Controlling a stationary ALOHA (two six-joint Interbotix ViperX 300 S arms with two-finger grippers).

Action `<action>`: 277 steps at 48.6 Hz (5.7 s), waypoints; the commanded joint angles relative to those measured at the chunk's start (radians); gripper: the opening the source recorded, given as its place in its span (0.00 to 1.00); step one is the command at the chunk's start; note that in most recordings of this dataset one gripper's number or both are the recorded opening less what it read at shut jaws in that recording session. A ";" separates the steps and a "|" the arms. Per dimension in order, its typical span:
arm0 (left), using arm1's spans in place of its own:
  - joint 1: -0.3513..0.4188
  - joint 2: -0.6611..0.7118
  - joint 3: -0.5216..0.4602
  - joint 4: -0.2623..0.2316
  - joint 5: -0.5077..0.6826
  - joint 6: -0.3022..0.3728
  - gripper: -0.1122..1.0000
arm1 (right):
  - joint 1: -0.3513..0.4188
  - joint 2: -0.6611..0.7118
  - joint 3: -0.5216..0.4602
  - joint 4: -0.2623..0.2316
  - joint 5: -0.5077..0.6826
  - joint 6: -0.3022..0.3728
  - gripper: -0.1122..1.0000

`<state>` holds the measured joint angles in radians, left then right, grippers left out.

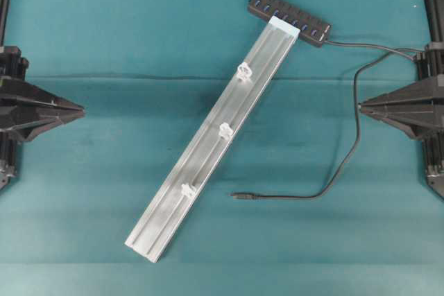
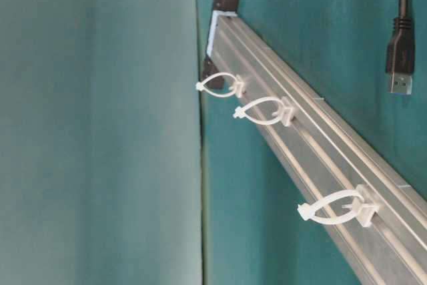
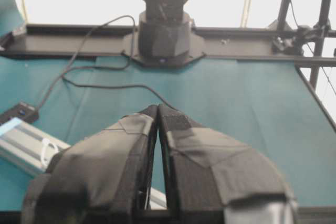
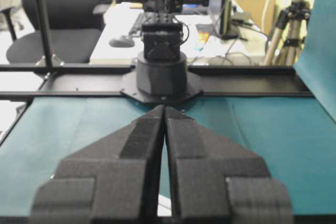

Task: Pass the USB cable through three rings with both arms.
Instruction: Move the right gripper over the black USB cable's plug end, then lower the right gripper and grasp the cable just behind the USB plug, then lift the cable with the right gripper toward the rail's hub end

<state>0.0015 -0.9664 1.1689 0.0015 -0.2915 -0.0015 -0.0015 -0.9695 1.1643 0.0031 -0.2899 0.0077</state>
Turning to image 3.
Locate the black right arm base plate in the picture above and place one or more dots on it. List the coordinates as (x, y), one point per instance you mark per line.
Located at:
(164, 54)

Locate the black frame rail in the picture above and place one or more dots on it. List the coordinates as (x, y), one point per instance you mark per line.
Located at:
(87, 42)

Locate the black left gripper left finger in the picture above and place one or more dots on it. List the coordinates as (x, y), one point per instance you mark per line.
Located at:
(36, 211)

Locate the black USB hub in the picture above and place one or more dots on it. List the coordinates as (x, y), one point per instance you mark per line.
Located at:
(23, 111)

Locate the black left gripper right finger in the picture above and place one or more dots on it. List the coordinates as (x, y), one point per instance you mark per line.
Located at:
(213, 178)

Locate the teal table mat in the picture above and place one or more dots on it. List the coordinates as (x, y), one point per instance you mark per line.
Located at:
(263, 104)

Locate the aluminium rail profile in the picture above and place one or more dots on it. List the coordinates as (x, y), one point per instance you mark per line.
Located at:
(39, 148)

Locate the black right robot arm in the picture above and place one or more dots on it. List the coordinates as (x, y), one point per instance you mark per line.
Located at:
(162, 16)

